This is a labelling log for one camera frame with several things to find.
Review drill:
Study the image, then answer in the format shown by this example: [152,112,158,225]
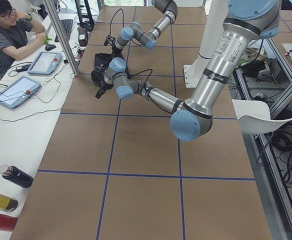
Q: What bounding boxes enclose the near teach pendant tablet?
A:
[0,76,42,110]

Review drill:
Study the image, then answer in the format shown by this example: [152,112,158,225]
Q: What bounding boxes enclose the teach pendant tablet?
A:
[0,76,42,110]
[27,51,63,76]

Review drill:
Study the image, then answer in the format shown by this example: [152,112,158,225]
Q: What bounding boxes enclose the black water bottle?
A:
[0,164,34,188]

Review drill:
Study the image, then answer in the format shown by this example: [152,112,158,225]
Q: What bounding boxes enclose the far teach pendant tablet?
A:
[27,51,63,76]

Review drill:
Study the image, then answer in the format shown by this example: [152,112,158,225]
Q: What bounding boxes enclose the red bottle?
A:
[0,214,19,232]

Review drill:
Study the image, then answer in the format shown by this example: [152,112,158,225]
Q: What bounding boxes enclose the white plastic chair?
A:
[232,99,292,135]

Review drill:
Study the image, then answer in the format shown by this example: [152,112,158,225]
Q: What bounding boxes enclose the black keyboard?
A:
[60,19,74,41]

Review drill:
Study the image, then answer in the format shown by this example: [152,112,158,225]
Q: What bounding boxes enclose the seated person grey shirt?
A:
[0,0,46,77]

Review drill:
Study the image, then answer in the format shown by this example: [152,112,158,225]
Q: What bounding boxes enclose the black graphic t-shirt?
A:
[90,53,124,87]

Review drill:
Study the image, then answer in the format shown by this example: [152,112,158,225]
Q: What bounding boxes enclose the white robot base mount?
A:
[183,0,229,88]

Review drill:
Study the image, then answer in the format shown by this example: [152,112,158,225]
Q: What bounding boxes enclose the black pendant cable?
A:
[0,74,62,123]

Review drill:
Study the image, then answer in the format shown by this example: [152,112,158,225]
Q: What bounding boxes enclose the aluminium frame post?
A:
[43,0,80,77]

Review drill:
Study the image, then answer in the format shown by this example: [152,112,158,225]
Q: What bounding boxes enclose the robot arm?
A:
[91,0,282,141]
[104,0,178,56]

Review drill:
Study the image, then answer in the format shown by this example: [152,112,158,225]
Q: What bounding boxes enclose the black computer mouse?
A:
[44,44,57,52]

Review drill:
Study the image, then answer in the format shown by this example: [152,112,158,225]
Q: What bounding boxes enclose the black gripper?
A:
[94,64,113,99]
[104,35,123,54]

